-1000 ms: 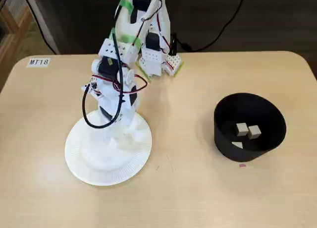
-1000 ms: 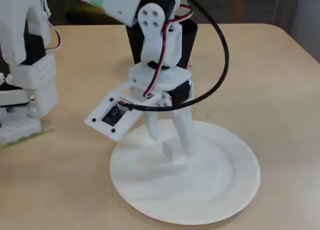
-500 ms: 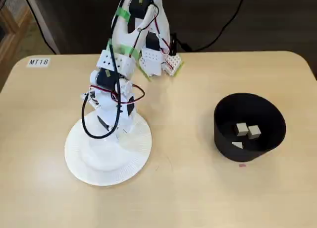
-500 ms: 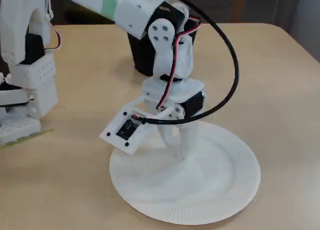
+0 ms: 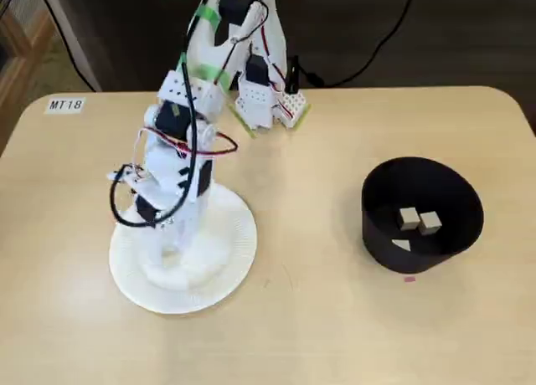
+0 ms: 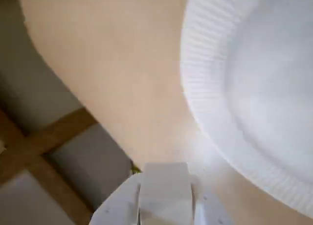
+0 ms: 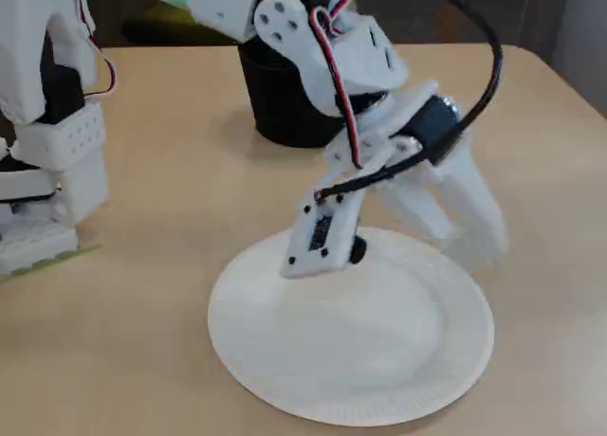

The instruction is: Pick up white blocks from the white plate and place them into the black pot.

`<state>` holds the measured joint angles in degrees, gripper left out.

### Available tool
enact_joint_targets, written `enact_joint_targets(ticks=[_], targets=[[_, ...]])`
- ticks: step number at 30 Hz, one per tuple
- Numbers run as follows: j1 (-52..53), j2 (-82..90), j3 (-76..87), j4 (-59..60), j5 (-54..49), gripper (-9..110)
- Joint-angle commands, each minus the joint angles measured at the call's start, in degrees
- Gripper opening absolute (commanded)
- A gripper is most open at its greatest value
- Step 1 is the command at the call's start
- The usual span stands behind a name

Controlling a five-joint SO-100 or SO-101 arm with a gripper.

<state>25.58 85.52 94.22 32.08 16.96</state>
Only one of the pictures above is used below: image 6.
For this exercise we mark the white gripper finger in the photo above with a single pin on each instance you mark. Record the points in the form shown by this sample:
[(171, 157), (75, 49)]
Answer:
[(117, 208), (207, 210)]

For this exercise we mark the white cube block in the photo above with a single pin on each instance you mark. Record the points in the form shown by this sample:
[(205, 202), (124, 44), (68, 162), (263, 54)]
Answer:
[(166, 186)]

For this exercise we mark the white paper plate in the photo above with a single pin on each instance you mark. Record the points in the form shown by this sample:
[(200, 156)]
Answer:
[(256, 88)]

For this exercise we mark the wooden shelf frame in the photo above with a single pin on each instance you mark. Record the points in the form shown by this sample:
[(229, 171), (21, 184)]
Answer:
[(36, 146)]

